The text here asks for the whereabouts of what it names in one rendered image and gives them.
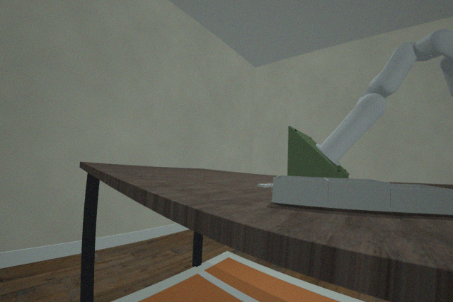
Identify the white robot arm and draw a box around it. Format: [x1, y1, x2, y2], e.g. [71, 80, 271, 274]
[316, 29, 453, 165]

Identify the white three-compartment bin rack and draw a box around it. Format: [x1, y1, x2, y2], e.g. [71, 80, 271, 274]
[272, 175, 453, 215]

